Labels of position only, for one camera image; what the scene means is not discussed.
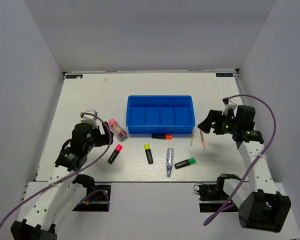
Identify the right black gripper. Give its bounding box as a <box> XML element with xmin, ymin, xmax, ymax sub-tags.
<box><xmin>197</xmin><ymin>109</ymin><xmax>240</xmax><ymax>135</ymax></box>

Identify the pink cap black highlighter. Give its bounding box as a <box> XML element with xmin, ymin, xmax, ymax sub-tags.
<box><xmin>107</xmin><ymin>144</ymin><xmax>123</xmax><ymax>164</ymax></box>

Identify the pink glue stick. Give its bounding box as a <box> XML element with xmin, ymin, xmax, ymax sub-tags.
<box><xmin>108</xmin><ymin>118</ymin><xmax>128</xmax><ymax>141</ymax></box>

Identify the thin yellow highlighter pen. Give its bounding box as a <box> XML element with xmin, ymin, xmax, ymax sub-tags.
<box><xmin>189</xmin><ymin>128</ymin><xmax>195</xmax><ymax>147</ymax></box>

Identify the yellow cap black highlighter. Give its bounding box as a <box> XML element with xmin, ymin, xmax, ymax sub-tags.
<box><xmin>144</xmin><ymin>143</ymin><xmax>154</xmax><ymax>165</ymax></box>

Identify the orange cap black highlighter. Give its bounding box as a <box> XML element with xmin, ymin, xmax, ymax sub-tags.
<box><xmin>151</xmin><ymin>133</ymin><xmax>173</xmax><ymax>140</ymax></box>

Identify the green cap black highlighter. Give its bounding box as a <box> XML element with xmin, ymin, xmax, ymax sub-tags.
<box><xmin>174</xmin><ymin>157</ymin><xmax>196</xmax><ymax>170</ymax></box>

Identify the clear blue-tip glue pen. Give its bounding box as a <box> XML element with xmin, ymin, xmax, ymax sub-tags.
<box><xmin>166</xmin><ymin>148</ymin><xmax>174</xmax><ymax>178</ymax></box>

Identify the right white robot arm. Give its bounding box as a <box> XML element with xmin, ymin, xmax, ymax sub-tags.
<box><xmin>198</xmin><ymin>104</ymin><xmax>291</xmax><ymax>233</ymax></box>

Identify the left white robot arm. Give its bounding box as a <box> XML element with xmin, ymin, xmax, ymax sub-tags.
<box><xmin>10</xmin><ymin>118</ymin><xmax>114</xmax><ymax>240</ymax></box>

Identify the right table label sticker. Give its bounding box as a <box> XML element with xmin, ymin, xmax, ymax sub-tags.
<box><xmin>215</xmin><ymin>72</ymin><xmax>234</xmax><ymax>78</ymax></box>

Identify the table label sticker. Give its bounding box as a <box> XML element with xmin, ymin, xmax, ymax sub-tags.
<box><xmin>65</xmin><ymin>74</ymin><xmax>83</xmax><ymax>79</ymax></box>
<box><xmin>215</xmin><ymin>72</ymin><xmax>234</xmax><ymax>78</ymax></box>

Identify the blue compartment tray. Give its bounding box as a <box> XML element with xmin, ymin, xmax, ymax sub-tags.
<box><xmin>126</xmin><ymin>95</ymin><xmax>196</xmax><ymax>134</ymax></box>

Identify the left table label sticker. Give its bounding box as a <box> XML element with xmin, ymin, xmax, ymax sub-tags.
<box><xmin>65</xmin><ymin>74</ymin><xmax>83</xmax><ymax>79</ymax></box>

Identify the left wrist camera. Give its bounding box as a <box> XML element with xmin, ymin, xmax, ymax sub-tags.
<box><xmin>80</xmin><ymin>109</ymin><xmax>98</xmax><ymax>128</ymax></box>

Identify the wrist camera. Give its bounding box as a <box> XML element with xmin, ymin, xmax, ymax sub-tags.
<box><xmin>222</xmin><ymin>97</ymin><xmax>238</xmax><ymax>116</ymax></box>
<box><xmin>80</xmin><ymin>109</ymin><xmax>98</xmax><ymax>128</ymax></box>

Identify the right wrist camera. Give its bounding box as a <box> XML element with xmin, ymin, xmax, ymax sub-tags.
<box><xmin>222</xmin><ymin>97</ymin><xmax>238</xmax><ymax>116</ymax></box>

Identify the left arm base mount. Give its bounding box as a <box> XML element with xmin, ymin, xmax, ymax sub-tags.
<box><xmin>73</xmin><ymin>184</ymin><xmax>112</xmax><ymax>212</ymax></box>

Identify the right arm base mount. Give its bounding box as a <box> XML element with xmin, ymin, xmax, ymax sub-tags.
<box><xmin>193</xmin><ymin>182</ymin><xmax>229</xmax><ymax>213</ymax></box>

